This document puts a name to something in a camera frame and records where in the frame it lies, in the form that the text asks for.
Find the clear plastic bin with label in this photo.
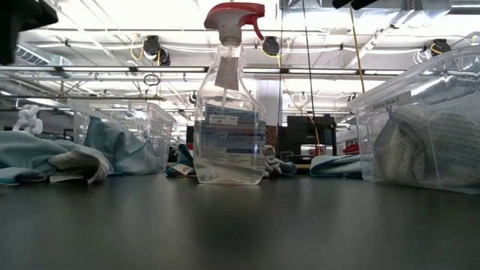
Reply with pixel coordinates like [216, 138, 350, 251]
[346, 46, 480, 195]

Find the blue microfiber towel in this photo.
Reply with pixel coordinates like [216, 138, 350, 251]
[0, 130, 113, 185]
[166, 143, 297, 178]
[82, 115, 158, 174]
[309, 154, 363, 179]

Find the black cabinet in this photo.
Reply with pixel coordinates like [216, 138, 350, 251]
[286, 114, 338, 157]

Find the clear spray bottle red trigger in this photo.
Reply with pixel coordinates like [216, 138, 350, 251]
[193, 1, 268, 186]

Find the yellow cable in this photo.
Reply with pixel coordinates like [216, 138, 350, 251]
[349, 6, 367, 94]

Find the silver ceiling duct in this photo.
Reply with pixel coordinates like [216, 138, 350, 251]
[280, 0, 480, 42]

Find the black ceiling cord reel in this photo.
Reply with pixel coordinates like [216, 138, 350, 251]
[430, 38, 452, 56]
[142, 34, 172, 67]
[261, 35, 281, 57]

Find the ceiling light rail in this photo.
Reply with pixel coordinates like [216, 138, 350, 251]
[0, 65, 406, 76]

